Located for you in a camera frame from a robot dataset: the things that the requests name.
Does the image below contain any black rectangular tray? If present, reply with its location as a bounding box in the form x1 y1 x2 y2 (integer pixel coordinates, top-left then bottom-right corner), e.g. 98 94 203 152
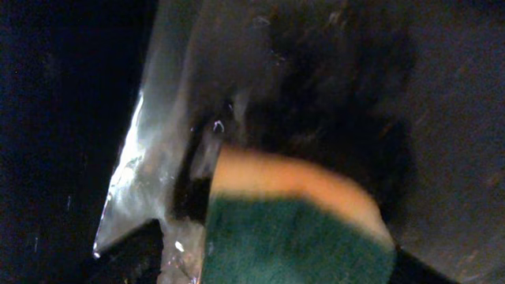
1 1 504 283

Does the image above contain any yellow green sponge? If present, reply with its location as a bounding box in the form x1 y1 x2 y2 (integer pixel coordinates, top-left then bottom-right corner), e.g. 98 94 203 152
200 147 397 284

